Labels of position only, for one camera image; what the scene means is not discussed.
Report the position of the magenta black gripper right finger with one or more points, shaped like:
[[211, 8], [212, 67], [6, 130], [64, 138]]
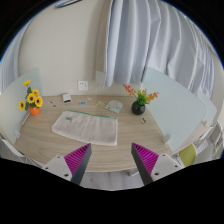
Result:
[[145, 160]]

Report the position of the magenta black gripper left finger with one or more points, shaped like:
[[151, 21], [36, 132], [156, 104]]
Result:
[[77, 162]]

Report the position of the beige towel with green trim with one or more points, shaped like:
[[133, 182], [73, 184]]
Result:
[[87, 128]]

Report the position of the small brown trinket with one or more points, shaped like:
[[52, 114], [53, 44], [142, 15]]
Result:
[[143, 120]]

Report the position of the yellow-green chair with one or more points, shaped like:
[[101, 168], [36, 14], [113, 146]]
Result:
[[188, 155]]

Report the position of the small blue sticker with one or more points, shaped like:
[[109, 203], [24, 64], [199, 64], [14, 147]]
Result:
[[82, 103]]

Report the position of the frosted right desk divider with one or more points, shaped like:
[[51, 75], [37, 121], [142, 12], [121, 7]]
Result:
[[177, 111]]

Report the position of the frosted desk divider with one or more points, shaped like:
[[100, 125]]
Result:
[[177, 111], [11, 117]]

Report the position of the orange flowers in black vase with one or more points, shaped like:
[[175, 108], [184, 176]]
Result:
[[142, 99]]

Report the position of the small white box device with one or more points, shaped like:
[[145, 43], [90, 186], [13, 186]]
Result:
[[66, 98]]

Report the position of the sunflowers in orange pot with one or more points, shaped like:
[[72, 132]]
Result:
[[32, 102]]

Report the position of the frosted left desk divider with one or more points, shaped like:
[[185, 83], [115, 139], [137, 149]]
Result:
[[11, 117]]

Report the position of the white grey curtain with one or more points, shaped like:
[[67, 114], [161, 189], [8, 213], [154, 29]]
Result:
[[143, 34]]

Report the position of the white wall socket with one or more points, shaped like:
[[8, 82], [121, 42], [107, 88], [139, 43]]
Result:
[[82, 85]]

